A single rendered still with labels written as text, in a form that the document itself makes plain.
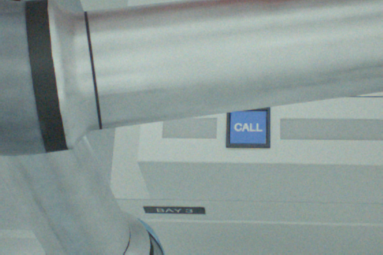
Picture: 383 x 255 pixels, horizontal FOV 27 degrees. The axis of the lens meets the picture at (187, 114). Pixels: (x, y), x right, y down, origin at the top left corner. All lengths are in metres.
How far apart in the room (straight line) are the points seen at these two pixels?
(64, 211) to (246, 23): 0.31
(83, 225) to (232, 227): 0.51
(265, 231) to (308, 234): 0.07
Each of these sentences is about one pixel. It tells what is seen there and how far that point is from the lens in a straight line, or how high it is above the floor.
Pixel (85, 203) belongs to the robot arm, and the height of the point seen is 1.20.
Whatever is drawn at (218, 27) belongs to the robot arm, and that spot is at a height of 1.47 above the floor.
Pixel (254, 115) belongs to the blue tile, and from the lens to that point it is 1.01.
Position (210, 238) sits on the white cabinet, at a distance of 1.28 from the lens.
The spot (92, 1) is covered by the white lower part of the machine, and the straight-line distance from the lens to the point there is 1.82.
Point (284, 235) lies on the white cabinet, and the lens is 1.26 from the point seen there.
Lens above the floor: 1.87
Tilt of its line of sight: 64 degrees down
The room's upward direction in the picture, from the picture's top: 11 degrees counter-clockwise
